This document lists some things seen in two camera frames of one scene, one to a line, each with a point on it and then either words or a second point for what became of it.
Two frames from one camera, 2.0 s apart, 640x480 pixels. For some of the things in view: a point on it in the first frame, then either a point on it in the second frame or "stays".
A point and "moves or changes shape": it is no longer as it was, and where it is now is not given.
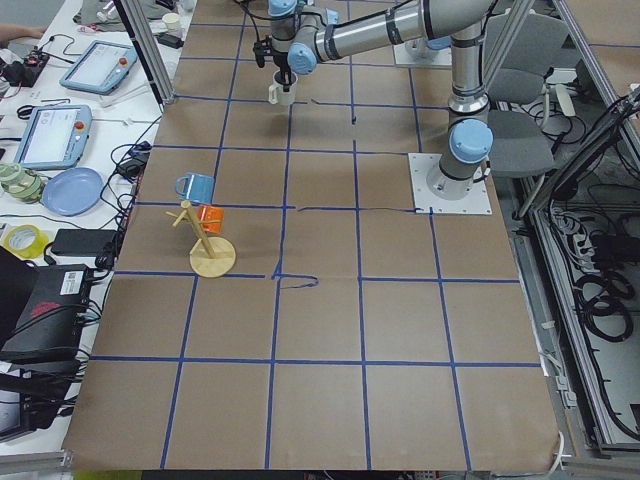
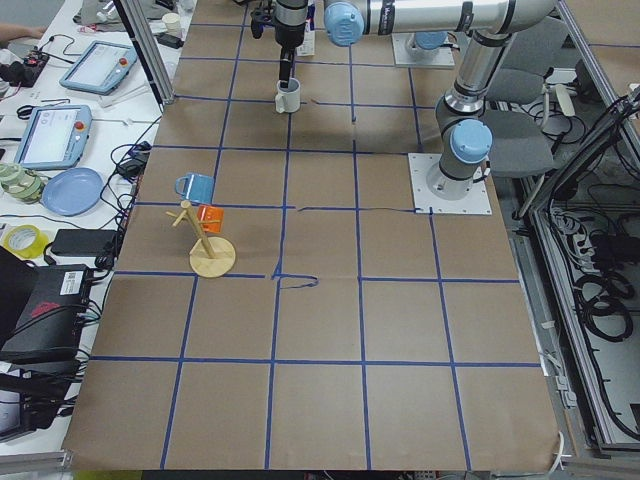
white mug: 276,92 moves or changes shape
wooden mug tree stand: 211,256 stays
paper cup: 172,24 stays
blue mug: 200,188 stays
